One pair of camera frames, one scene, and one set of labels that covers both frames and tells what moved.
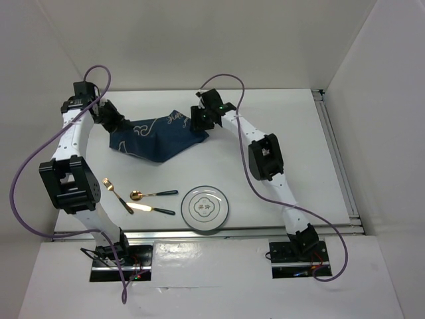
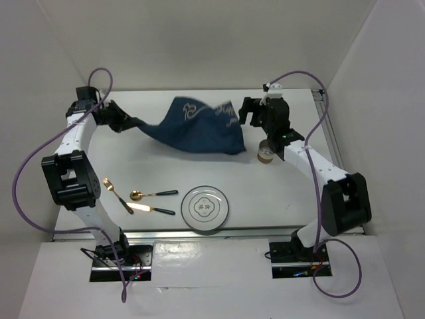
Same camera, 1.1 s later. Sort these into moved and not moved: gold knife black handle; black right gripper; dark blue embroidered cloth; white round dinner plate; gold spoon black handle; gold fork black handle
Moved: dark blue embroidered cloth; black right gripper
Not moved: white round dinner plate; gold knife black handle; gold spoon black handle; gold fork black handle
